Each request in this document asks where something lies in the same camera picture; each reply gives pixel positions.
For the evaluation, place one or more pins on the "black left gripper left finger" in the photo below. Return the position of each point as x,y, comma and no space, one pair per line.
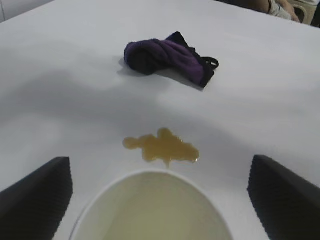
32,200

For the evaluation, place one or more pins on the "white paper cup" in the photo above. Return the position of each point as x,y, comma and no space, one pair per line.
152,210

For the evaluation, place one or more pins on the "beige chair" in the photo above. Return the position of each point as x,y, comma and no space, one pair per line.
303,13

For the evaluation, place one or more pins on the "brown liquid spill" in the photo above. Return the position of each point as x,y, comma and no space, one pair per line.
165,148

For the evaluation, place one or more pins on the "black and purple cloth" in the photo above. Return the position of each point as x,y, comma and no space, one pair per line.
160,56

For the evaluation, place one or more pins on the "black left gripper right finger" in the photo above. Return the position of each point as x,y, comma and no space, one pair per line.
285,200

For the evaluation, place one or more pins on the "seated person in background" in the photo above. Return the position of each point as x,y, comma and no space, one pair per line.
277,8

